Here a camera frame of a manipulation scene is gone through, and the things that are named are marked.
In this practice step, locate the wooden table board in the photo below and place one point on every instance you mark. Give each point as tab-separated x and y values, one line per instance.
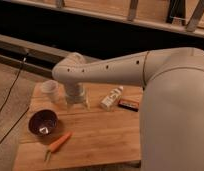
98	136

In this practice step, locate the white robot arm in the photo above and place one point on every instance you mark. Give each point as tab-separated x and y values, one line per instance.
172	106

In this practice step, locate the dark purple bowl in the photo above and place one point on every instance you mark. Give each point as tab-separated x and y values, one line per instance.
42	122

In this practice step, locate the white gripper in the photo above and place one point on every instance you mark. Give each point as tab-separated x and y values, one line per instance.
75	93

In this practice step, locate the orange toy carrot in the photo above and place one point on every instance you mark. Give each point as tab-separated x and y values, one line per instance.
54	146

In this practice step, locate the white plastic bottle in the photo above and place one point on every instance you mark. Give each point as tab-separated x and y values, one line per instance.
109	100

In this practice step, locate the black and orange snack bar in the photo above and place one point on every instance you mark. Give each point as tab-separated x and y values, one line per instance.
129	104

